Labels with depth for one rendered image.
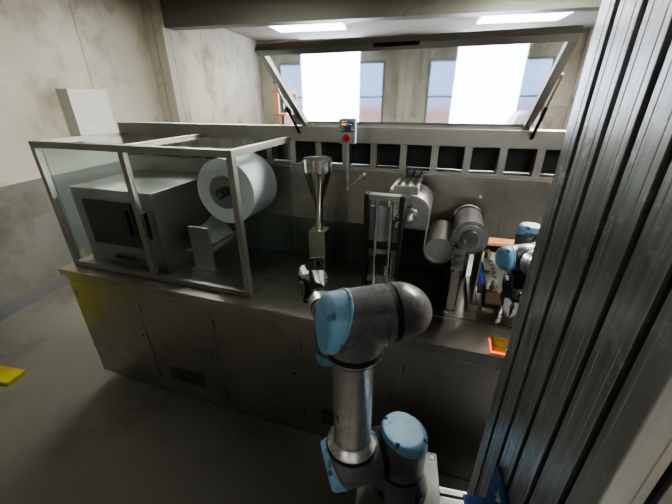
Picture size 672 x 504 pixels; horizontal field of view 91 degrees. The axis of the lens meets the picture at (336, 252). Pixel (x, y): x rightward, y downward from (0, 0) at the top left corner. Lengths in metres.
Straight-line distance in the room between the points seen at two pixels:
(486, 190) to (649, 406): 1.51
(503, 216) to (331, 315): 1.36
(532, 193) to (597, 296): 1.45
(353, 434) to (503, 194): 1.34
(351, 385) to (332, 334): 0.15
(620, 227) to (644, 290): 0.06
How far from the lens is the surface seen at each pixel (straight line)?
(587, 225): 0.40
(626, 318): 0.35
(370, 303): 0.60
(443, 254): 1.53
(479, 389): 1.59
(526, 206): 1.82
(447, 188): 1.77
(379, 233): 1.41
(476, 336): 1.51
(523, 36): 1.34
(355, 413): 0.76
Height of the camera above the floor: 1.79
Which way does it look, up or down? 25 degrees down
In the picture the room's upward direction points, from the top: straight up
